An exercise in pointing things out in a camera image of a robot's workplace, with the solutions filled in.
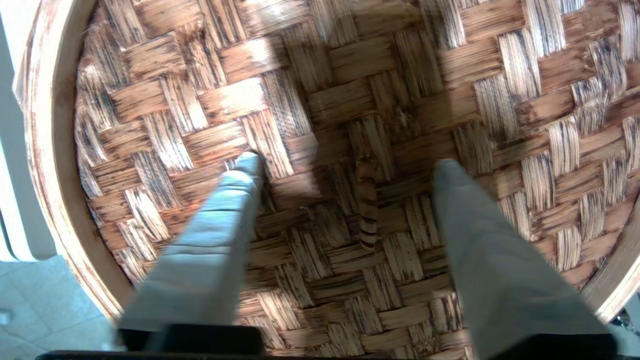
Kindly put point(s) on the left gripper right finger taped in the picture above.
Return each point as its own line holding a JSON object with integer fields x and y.
{"x": 500, "y": 280}

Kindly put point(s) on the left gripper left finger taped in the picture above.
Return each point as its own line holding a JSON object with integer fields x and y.
{"x": 205, "y": 260}

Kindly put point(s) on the small woven bamboo lid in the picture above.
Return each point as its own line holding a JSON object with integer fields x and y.
{"x": 350, "y": 90}

